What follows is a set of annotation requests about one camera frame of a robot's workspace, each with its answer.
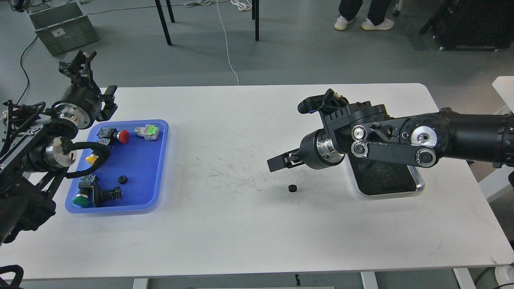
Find red push button switch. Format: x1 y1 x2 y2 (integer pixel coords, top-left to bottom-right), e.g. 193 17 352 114
96 128 130 146

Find white floor cable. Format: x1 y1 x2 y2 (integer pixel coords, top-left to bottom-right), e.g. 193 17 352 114
184 0 253 86

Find black table leg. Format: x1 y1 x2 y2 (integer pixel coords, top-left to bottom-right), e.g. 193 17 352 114
155 0 175 46
251 0 259 42

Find white sneaker right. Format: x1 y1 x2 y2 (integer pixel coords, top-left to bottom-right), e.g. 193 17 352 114
361 18 395 31

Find white sneaker left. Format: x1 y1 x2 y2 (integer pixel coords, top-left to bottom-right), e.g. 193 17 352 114
334 15 355 31

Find black equipment case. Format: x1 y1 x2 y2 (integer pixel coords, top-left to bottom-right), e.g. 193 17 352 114
418 0 514 51

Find grey green connector switch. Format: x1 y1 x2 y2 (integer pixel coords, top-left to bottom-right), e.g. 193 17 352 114
134 124 160 141

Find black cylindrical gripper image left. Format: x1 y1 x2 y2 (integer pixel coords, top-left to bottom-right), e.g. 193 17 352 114
52 51 118 130

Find black table leg right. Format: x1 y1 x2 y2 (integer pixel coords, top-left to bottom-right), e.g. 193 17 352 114
251 0 259 42

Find yellow push button switch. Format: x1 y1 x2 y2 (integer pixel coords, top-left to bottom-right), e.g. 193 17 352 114
85 149 110 166

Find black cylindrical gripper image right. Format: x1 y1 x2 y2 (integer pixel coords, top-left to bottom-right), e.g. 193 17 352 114
267 129 345 172

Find black floor cable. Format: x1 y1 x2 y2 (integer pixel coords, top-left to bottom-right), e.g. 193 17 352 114
14 37 39 106

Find white sneaker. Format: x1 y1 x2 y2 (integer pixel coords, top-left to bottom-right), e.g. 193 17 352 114
361 18 395 31
334 15 355 31

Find blue plastic tray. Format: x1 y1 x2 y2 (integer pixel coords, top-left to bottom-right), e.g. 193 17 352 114
65 119 169 214

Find green push button switch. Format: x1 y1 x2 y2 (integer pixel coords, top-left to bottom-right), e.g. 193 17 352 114
72 174 100 208

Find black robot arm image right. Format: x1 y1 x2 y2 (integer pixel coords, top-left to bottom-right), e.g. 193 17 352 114
267 89 514 172

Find black table leg left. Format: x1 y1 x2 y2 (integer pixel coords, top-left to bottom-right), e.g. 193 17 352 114
155 0 175 46

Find silver metal tray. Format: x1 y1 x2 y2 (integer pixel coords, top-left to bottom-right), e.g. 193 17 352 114
347 155 426 199

